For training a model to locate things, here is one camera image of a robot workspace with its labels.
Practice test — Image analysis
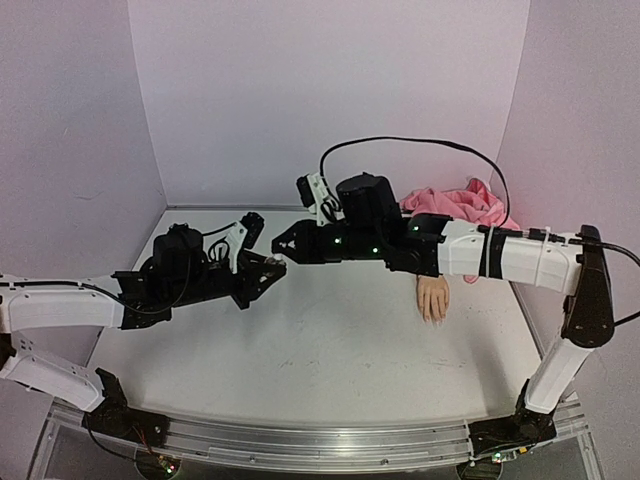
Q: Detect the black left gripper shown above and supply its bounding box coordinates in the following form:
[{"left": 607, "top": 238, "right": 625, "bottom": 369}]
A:
[{"left": 169, "top": 255, "right": 285, "bottom": 311}]

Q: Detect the pink nail polish bottle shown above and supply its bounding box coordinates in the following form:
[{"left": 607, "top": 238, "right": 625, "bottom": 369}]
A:
[{"left": 265, "top": 254, "right": 285, "bottom": 265}]

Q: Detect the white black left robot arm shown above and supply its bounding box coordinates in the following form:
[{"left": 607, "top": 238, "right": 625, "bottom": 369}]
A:
[{"left": 1, "top": 215, "right": 286, "bottom": 447}]

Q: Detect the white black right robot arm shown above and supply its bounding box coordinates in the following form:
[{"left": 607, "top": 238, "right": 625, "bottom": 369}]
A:
[{"left": 271, "top": 173, "right": 620, "bottom": 458}]

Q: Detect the mannequin hand with long nails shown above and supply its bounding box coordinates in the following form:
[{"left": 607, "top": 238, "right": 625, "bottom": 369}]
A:
[{"left": 416, "top": 276, "right": 450, "bottom": 325}]

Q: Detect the pink zip hoodie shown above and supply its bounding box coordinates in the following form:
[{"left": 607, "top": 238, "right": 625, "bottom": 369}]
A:
[{"left": 398, "top": 177, "right": 521, "bottom": 285}]

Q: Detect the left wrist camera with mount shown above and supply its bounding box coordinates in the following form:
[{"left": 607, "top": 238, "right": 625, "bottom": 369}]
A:
[{"left": 204, "top": 212, "right": 265, "bottom": 274}]

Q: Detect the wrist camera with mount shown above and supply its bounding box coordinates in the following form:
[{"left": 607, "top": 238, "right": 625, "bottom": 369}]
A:
[
  {"left": 296, "top": 173, "right": 344, "bottom": 226},
  {"left": 204, "top": 212, "right": 265, "bottom": 274}
]

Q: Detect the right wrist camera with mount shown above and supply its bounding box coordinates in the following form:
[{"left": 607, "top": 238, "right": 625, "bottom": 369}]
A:
[{"left": 296, "top": 173, "right": 344, "bottom": 226}]

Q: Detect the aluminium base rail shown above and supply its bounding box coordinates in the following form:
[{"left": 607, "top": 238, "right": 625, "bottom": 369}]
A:
[{"left": 28, "top": 400, "right": 603, "bottom": 479}]

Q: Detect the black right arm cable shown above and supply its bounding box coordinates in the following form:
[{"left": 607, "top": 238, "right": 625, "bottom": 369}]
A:
[{"left": 318, "top": 138, "right": 521, "bottom": 231}]

